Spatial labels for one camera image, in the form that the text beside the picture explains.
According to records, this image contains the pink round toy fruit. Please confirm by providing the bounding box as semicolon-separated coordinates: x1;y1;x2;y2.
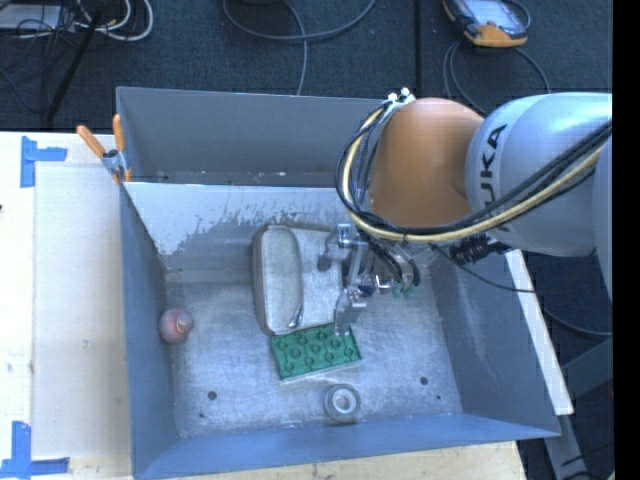
158;308;195;344

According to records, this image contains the grey ring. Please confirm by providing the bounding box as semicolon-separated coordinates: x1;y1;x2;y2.
322;382;362;425

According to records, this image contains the dark green flat block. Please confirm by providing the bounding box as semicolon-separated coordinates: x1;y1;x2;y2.
269;323;363;382

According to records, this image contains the grey metal bin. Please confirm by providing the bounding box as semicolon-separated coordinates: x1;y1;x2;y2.
114;86;575;480

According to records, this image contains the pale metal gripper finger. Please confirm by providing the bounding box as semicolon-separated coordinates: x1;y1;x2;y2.
348;296;370;337
332;292;353;338

